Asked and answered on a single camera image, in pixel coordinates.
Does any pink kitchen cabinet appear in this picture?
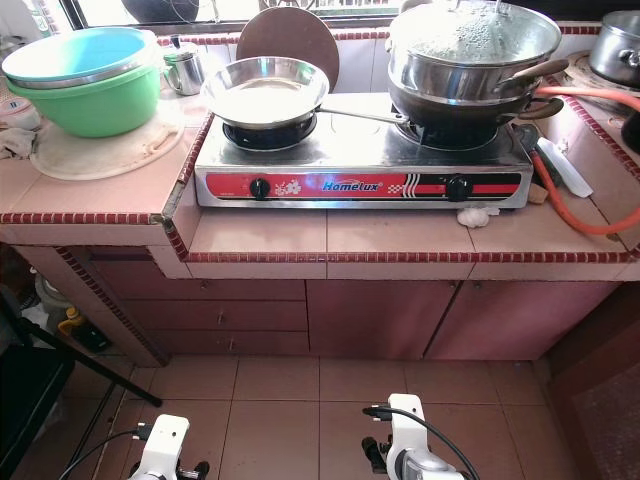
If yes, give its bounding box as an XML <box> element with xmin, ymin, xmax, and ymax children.
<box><xmin>85</xmin><ymin>248</ymin><xmax>640</xmax><ymax>364</ymax></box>

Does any black chair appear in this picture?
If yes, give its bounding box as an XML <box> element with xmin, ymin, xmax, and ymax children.
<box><xmin>0</xmin><ymin>285</ymin><xmax>165</xmax><ymax>480</ymax></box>

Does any yellow black bottle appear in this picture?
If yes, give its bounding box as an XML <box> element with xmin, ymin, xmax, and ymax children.
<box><xmin>57</xmin><ymin>308</ymin><xmax>111</xmax><ymax>353</ymax></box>

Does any white garlic bulb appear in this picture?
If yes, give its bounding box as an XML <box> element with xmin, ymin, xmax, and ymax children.
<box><xmin>457</xmin><ymin>205</ymin><xmax>502</xmax><ymax>230</ymax></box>

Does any steel two-burner gas stove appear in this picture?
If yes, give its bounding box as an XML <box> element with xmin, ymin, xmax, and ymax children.
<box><xmin>193</xmin><ymin>92</ymin><xmax>538</xmax><ymax>212</ymax></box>

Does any round white cutting board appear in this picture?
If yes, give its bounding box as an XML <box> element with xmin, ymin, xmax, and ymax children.
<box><xmin>28</xmin><ymin>120</ymin><xmax>187</xmax><ymax>182</ymax></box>

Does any white knife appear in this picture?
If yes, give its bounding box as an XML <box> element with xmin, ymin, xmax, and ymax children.
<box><xmin>535</xmin><ymin>137</ymin><xmax>595</xmax><ymax>199</ymax></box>

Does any steel frying pan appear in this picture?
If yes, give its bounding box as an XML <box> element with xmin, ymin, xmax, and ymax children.
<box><xmin>202</xmin><ymin>57</ymin><xmax>412</xmax><ymax>130</ymax></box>

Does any grey cloth rag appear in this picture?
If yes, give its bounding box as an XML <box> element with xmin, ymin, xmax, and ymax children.
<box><xmin>0</xmin><ymin>128</ymin><xmax>40</xmax><ymax>162</ymax></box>

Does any green plastic basin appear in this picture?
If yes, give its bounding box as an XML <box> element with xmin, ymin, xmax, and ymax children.
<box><xmin>5</xmin><ymin>65</ymin><xmax>162</xmax><ymax>139</ymax></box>

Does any steel mug with lid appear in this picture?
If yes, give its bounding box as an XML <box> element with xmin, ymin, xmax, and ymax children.
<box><xmin>163</xmin><ymin>37</ymin><xmax>207</xmax><ymax>98</ymax></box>

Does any round brown wooden board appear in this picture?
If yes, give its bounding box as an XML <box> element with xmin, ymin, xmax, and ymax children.
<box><xmin>236</xmin><ymin>8</ymin><xmax>342</xmax><ymax>91</ymax></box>

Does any blue plastic basin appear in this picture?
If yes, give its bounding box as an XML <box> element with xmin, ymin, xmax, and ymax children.
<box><xmin>1</xmin><ymin>27</ymin><xmax>161</xmax><ymax>90</ymax></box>

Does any small steel pot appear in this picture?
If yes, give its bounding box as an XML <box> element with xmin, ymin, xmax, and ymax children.
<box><xmin>588</xmin><ymin>12</ymin><xmax>640</xmax><ymax>88</ymax></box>

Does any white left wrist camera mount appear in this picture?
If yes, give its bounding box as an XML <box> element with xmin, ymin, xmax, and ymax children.
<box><xmin>130</xmin><ymin>415</ymin><xmax>192</xmax><ymax>480</ymax></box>

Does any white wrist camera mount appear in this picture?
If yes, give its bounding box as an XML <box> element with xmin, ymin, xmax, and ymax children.
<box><xmin>130</xmin><ymin>415</ymin><xmax>192</xmax><ymax>480</ymax></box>
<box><xmin>386</xmin><ymin>393</ymin><xmax>453</xmax><ymax>480</ymax></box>

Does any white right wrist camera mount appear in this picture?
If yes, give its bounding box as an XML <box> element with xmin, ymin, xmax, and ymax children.
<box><xmin>386</xmin><ymin>393</ymin><xmax>453</xmax><ymax>480</ymax></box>

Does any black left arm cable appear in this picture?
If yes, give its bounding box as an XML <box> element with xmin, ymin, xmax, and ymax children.
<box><xmin>58</xmin><ymin>428</ymin><xmax>157</xmax><ymax>480</ymax></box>

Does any black wok wooden handle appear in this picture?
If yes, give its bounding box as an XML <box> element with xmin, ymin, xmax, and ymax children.
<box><xmin>388</xmin><ymin>58</ymin><xmax>571</xmax><ymax>130</ymax></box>

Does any orange gas hose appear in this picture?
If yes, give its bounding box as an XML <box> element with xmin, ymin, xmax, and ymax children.
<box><xmin>530</xmin><ymin>84</ymin><xmax>640</xmax><ymax>237</ymax></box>

